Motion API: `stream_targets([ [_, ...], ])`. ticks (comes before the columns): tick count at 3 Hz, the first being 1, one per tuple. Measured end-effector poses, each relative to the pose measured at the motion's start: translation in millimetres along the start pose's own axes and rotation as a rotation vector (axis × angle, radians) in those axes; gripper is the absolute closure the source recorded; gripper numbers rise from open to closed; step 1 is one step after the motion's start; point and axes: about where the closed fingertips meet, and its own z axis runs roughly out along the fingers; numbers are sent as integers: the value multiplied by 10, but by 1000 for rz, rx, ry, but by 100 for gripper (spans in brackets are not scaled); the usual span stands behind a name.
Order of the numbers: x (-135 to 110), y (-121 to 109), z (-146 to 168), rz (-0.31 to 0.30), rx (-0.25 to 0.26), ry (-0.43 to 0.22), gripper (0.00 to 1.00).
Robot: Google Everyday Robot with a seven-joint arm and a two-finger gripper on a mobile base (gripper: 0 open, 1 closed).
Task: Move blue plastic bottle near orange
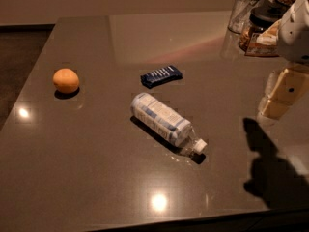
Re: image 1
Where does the flat snack box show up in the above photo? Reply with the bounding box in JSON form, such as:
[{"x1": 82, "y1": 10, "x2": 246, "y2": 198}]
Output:
[{"x1": 245, "y1": 20, "x2": 280, "y2": 57}]

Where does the orange fruit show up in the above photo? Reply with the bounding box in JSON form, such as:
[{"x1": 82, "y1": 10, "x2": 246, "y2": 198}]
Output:
[{"x1": 53, "y1": 69, "x2": 79, "y2": 94}]

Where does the black lid glass jar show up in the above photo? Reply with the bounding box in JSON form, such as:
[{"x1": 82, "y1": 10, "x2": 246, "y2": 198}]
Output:
[{"x1": 239, "y1": 3, "x2": 284, "y2": 53}]

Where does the blue label plastic bottle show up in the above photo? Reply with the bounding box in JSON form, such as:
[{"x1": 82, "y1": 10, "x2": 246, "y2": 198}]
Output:
[{"x1": 130, "y1": 93, "x2": 208, "y2": 155}]

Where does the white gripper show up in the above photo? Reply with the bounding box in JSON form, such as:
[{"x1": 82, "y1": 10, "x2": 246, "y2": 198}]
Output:
[{"x1": 258, "y1": 0, "x2": 309, "y2": 120}]

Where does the dark blue snack packet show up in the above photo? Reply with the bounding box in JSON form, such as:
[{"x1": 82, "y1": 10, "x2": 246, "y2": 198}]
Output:
[{"x1": 140, "y1": 65, "x2": 183, "y2": 89}]

